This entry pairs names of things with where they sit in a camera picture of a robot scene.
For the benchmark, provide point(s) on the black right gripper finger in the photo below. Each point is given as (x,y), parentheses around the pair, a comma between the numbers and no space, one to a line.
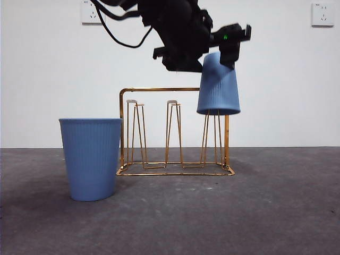
(229,54)

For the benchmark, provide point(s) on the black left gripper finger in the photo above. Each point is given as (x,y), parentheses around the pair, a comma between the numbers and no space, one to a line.
(180,63)

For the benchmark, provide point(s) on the blue ribbed plastic cup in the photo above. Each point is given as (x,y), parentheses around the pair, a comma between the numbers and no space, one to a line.
(219,90)
(91,164)

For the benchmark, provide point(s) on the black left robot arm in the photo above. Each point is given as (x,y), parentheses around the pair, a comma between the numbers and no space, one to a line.
(175,24)

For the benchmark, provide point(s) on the white wall socket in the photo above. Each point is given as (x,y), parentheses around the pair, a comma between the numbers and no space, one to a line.
(89,16)
(323,15)

